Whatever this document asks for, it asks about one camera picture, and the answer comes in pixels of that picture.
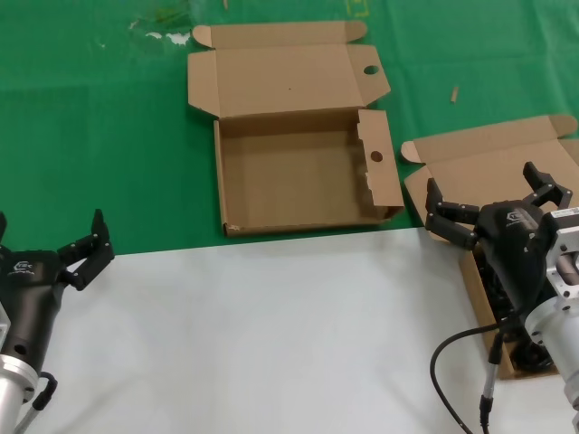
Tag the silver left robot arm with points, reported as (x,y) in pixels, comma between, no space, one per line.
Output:
(11,398)

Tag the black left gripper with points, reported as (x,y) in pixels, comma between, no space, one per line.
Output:
(27,298)

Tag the flat cardboard box torn side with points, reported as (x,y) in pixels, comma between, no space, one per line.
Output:
(289,181)

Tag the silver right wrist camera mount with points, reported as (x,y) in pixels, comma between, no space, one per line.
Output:
(565,244)

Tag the green table mat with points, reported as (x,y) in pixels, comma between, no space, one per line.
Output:
(90,113)

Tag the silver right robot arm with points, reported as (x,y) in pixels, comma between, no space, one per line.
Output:
(558,343)

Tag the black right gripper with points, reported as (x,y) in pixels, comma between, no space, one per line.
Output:
(515,253)

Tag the small cardboard strip scrap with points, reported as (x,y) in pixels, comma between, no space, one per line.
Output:
(453,95)

